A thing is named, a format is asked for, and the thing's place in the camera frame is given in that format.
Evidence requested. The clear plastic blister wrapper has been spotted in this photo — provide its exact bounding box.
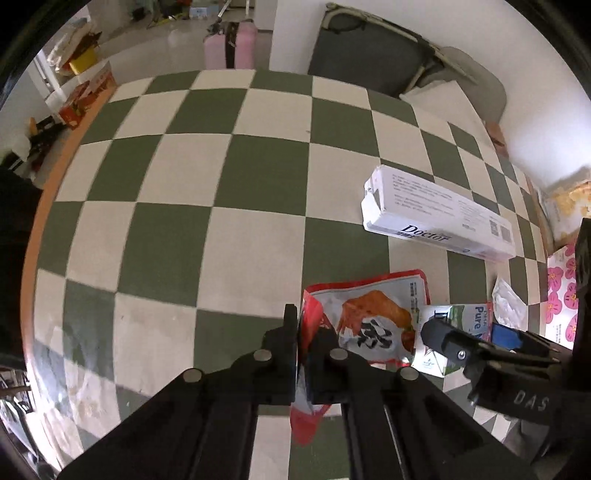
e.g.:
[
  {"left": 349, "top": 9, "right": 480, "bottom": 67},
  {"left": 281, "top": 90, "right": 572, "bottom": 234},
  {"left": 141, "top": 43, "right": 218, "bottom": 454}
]
[{"left": 492, "top": 277, "right": 528, "bottom": 331}]

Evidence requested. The DHA pure milk carton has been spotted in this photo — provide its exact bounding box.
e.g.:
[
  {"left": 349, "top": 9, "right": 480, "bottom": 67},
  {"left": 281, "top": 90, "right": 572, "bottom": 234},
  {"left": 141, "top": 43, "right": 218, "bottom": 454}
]
[{"left": 412, "top": 302, "right": 493, "bottom": 378}]

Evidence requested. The red chicken feet snack bag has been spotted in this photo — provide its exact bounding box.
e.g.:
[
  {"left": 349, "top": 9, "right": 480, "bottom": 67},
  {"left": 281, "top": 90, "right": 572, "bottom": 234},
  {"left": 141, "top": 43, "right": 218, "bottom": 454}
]
[{"left": 290, "top": 269, "right": 430, "bottom": 446}]

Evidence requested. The white Doctor toothpaste box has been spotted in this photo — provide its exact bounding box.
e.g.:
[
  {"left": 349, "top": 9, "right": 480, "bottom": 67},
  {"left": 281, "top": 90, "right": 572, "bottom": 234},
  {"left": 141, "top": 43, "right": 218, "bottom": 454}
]
[{"left": 361, "top": 165, "right": 516, "bottom": 262}]

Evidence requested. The pink floral paper bag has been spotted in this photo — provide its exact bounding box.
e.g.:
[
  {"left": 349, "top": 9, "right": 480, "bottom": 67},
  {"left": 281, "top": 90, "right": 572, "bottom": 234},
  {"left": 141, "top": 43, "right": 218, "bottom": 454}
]
[{"left": 545, "top": 242, "right": 578, "bottom": 350}]

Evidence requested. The yellow snack bag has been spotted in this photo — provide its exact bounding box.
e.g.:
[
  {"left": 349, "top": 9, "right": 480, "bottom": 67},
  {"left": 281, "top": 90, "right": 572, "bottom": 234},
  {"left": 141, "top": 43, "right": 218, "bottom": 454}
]
[{"left": 543, "top": 180, "right": 590, "bottom": 249}]

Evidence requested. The green white checkered tablecloth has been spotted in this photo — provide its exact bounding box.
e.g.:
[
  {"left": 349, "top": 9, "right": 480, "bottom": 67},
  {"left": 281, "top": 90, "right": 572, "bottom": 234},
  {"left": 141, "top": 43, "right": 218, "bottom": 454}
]
[{"left": 32, "top": 68, "right": 551, "bottom": 480}]

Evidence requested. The dark grey folding chair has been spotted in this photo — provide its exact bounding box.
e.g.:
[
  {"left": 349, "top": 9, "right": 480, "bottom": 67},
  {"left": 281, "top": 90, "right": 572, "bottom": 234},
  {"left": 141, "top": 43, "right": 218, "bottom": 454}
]
[{"left": 308, "top": 3, "right": 507, "bottom": 123}]

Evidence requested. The black dining chair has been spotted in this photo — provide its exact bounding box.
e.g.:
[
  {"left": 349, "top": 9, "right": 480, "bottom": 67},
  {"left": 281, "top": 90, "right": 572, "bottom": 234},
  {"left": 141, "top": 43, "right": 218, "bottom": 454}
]
[{"left": 0, "top": 169, "right": 42, "bottom": 370}]

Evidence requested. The pink suitcase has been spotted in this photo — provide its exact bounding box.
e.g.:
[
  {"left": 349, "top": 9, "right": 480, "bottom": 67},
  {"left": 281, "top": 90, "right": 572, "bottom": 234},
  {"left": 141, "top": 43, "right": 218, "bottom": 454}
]
[{"left": 204, "top": 20, "right": 257, "bottom": 70}]

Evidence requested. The orange red cardboard box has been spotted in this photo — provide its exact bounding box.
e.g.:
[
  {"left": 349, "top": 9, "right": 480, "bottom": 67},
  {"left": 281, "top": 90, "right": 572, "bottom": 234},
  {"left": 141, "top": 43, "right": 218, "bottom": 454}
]
[{"left": 58, "top": 62, "right": 115, "bottom": 130}]

